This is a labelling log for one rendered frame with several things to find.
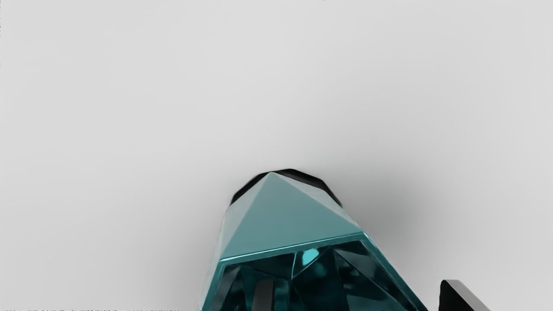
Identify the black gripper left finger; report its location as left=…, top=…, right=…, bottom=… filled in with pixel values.
left=251, top=279, right=276, bottom=311

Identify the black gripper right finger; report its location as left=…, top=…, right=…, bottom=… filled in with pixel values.
left=439, top=279, right=492, bottom=311

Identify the teal faceted mug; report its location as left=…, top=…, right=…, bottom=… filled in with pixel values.
left=198, top=171, right=429, bottom=311

